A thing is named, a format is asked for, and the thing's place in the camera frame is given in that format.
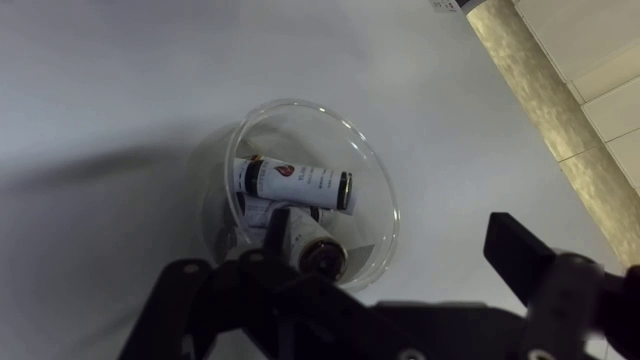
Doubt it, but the gray table edge trim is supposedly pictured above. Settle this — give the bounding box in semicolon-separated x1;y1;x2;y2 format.
463;0;640;268

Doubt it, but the white bottle with red logo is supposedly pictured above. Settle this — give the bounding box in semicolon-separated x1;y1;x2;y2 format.
231;154;355;216

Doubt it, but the clear glass bowl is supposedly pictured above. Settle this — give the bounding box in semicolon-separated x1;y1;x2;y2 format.
197;95;404;294

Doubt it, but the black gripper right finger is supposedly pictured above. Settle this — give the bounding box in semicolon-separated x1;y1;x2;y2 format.
481;210;640;360

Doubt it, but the small white dark-capped bottle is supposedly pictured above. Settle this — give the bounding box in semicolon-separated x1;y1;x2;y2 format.
283;210;349;282

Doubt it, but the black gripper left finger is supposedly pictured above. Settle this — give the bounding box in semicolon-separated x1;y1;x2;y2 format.
118;205;366;360

